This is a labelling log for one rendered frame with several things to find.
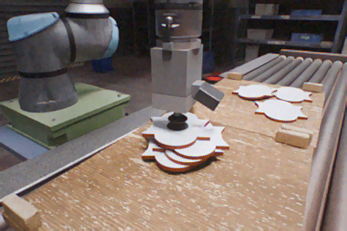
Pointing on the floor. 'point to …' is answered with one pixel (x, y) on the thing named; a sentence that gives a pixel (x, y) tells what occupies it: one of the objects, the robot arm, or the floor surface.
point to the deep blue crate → (207, 62)
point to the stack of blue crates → (102, 64)
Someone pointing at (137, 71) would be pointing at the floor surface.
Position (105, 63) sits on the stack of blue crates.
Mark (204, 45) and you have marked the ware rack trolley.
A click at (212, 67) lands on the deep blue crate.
